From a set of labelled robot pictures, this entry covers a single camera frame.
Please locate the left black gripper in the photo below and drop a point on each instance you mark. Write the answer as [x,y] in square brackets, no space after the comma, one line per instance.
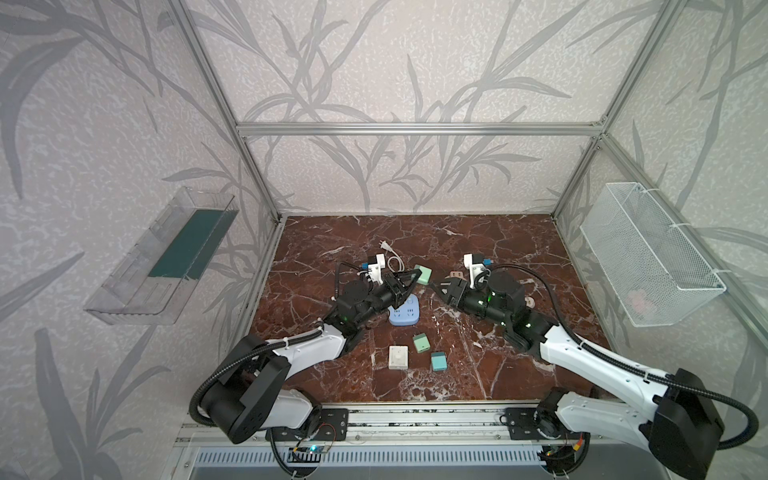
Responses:
[392,287]

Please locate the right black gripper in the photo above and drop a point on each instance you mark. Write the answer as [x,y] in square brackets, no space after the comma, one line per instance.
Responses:
[459,293]

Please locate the teal plug adapter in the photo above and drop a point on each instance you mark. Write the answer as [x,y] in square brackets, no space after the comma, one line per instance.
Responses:
[438,361]

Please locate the pink round power strip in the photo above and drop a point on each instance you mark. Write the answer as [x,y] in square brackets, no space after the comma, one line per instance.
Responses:
[455,275]

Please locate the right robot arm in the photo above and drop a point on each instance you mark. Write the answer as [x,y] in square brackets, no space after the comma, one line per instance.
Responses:
[671,416]

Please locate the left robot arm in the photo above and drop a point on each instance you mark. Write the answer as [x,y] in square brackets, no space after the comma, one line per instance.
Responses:
[246,394]

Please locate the light green plug adapter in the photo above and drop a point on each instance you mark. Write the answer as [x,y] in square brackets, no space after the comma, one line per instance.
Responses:
[421,343]

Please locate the white plug adapter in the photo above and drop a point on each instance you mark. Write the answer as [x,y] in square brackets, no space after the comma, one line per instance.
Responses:
[398,358]

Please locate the blue square power strip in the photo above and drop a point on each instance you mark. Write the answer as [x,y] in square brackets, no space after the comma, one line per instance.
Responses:
[407,314]

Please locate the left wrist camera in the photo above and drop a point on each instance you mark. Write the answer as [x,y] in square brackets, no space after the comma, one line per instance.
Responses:
[374,267]

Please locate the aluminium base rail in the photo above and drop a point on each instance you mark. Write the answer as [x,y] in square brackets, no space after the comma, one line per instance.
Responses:
[475,423]

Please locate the white wire mesh basket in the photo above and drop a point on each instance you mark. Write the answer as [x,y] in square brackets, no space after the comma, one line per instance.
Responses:
[658,275]

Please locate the aluminium frame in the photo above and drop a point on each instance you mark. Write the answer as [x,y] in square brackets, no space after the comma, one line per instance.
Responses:
[182,17]

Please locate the clear plastic wall bin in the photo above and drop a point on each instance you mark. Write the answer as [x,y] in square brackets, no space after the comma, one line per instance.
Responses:
[158,276]

